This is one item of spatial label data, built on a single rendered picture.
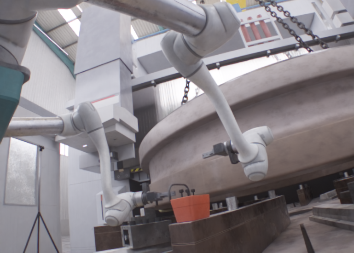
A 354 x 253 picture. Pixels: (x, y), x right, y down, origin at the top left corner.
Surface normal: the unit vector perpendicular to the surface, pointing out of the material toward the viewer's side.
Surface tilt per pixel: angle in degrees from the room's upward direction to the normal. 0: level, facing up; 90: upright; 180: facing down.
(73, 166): 90
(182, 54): 143
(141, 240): 90
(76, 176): 90
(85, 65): 90
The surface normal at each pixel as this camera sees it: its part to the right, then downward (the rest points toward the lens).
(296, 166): -0.43, -0.27
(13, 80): 0.75, -0.36
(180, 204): -0.55, -0.11
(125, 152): -0.23, -0.33
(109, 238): 0.16, -0.40
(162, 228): 0.52, -0.40
